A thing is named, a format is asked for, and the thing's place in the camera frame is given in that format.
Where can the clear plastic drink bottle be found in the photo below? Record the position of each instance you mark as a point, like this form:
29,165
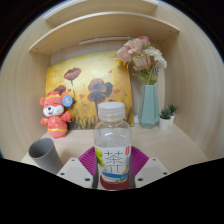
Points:
112,146

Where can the white light strip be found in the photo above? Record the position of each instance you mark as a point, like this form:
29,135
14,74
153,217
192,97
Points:
106,40

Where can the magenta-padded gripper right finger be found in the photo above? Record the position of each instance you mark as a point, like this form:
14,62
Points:
152,171

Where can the small potted succulent plant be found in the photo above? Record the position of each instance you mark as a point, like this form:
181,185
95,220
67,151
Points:
164,121

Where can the red plush bear toy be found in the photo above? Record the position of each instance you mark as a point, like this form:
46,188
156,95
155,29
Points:
55,116

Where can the grey ribbed cup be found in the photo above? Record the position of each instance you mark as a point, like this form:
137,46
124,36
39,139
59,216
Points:
45,155

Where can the pink and white flower bouquet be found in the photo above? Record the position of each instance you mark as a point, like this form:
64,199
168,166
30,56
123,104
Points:
141,55

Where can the light wooden shelf board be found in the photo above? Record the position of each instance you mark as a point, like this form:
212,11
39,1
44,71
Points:
100,7
106,25

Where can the yellow poppy flower painting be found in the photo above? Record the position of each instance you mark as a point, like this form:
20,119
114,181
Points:
86,76

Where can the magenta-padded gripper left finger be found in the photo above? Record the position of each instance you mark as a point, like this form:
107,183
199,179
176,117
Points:
73,171

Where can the teal faceted vase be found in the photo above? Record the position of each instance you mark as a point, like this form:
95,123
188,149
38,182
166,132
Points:
148,108

